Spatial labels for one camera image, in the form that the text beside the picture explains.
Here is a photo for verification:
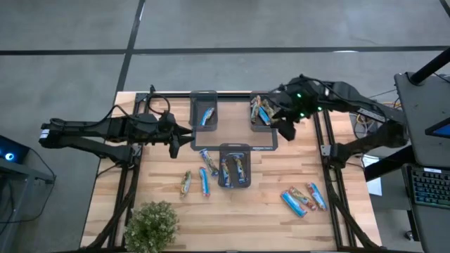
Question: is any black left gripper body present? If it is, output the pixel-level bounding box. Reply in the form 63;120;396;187
162;111;181;160

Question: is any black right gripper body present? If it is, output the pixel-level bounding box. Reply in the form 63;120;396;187
272;84;307;142

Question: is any green and blue granola bar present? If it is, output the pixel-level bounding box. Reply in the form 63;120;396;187
179;170;193;200

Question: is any blue red-ended granola bar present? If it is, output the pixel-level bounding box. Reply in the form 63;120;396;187
198;167;211;197
305;181;328;212

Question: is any grey translucent plastic bin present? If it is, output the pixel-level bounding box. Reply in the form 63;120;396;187
188;90;219;133
217;143;252;188
249;90;281;134

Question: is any translucent dark-bordered baking mat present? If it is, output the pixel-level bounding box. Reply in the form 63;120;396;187
189;91;279;152

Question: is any green artificial potted plant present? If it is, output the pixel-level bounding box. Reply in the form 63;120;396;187
123;200;180;253

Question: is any white paper sheet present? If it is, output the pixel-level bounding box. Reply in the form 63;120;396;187
361;154;383;197

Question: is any dark grey computer cart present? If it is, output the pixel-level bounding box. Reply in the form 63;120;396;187
393;72;450;253

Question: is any black round pole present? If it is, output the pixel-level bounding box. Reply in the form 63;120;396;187
409;47;450;86

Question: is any grey metal side stand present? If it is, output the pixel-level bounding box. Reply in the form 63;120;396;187
0;163;57;253

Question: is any monitor with blue screen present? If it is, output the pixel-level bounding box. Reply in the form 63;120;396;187
424;117;450;140

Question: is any black computer with blue light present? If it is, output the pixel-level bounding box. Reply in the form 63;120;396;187
0;135;31;165

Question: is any backlit black keyboard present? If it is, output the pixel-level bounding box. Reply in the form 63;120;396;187
410;167;450;209

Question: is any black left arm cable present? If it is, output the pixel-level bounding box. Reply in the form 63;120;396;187
146;93;172;116

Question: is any yellow cable bundle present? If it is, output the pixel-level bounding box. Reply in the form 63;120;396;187
353;100;401;141

